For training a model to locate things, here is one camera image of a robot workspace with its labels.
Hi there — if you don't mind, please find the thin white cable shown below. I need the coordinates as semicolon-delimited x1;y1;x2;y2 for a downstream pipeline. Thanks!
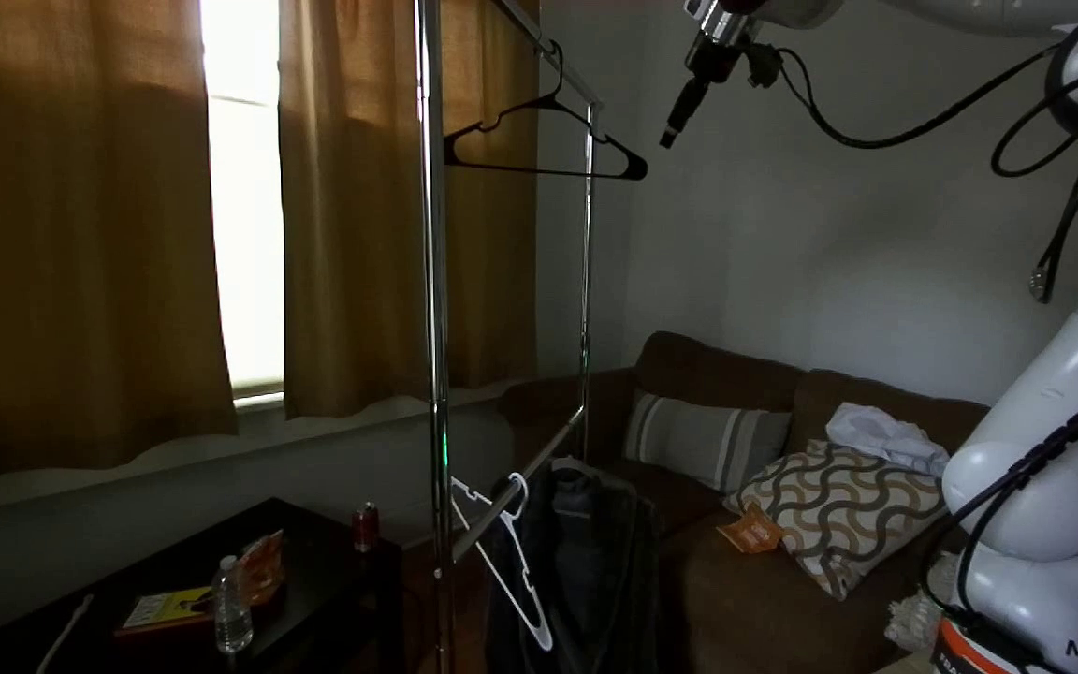
29;593;101;674

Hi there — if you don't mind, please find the metal garment rack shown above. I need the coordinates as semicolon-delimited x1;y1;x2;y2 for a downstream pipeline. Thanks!
408;0;606;674

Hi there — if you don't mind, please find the wavy patterned pillow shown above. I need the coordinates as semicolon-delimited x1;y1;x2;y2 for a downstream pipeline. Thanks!
721;433;948;602

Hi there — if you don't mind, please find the black low table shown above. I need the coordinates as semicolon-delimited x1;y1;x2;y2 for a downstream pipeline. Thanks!
0;493;408;674

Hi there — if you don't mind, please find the white plastic coat hanger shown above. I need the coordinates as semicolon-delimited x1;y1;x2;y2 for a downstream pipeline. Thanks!
443;468;559;655

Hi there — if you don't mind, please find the white crumpled cloth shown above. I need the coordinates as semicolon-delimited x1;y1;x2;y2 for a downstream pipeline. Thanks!
823;399;949;478

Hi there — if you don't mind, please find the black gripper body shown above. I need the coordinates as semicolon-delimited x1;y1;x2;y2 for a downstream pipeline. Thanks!
675;42;746;121

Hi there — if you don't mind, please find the clear plastic bottle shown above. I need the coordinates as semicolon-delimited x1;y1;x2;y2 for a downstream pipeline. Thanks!
213;552;254;660

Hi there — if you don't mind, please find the flat paper packet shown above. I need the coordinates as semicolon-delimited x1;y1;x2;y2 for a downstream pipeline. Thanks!
112;582;218;642

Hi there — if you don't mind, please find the wide mustard curtain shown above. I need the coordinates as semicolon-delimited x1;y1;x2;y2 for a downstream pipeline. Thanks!
0;0;238;497

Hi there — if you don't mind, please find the grey striped pillow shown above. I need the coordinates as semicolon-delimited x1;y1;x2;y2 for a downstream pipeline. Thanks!
620;389;797;493

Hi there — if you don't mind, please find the small orange packet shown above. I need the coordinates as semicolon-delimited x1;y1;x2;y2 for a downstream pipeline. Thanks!
714;508;783;559

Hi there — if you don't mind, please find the red drink can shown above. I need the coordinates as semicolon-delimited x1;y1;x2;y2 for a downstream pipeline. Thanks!
349;497;387;559

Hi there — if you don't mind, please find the bright window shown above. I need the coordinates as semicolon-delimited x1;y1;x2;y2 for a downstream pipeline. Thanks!
193;0;289;403

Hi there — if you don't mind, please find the black hanging garment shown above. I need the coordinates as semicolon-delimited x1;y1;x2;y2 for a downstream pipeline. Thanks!
480;452;682;674

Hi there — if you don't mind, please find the orange snack bag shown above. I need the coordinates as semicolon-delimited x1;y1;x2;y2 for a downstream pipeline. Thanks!
237;524;289;614

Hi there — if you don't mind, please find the black plastic coat hanger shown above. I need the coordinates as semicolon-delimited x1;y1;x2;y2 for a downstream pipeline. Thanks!
443;35;652;187

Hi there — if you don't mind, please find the small white crumpled paper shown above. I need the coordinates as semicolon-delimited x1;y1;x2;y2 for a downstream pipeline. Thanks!
883;597;943;655

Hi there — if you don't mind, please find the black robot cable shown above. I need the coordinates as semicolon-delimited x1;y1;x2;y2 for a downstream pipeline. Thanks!
741;0;1078;622

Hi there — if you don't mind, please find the narrow mustard curtain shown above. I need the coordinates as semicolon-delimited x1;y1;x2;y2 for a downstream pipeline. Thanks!
278;0;544;424

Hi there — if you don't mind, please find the brown fabric sofa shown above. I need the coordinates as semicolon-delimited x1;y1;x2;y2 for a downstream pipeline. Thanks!
495;331;999;674

